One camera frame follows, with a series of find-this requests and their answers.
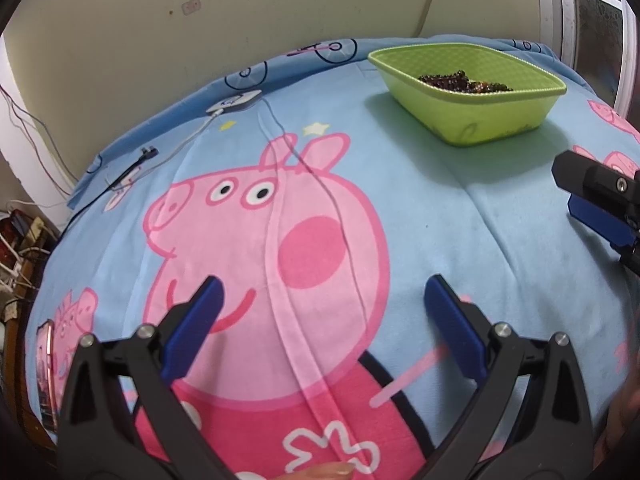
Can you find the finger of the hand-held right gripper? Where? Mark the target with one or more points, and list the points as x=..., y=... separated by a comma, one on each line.
x=600, y=217
x=631, y=260

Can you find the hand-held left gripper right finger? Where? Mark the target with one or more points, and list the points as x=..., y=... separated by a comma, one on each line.
x=455, y=330

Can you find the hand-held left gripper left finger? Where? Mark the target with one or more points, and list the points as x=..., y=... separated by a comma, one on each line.
x=195, y=330

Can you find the green plastic basket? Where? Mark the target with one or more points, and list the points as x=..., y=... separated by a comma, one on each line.
x=480, y=115

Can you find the person's left hand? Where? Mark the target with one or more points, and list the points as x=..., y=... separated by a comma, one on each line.
x=325, y=472

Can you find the blue cartoon printed blanket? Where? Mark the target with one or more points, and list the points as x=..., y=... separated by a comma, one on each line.
x=475, y=240

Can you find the pink smartphone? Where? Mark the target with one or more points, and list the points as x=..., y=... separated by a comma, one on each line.
x=46, y=375

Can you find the white charger box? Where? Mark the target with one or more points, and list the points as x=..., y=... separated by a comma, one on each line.
x=235, y=101

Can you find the window frame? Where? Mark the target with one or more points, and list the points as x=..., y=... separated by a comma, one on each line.
x=600, y=25

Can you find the small wall label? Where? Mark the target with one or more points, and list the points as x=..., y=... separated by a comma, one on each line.
x=190, y=6

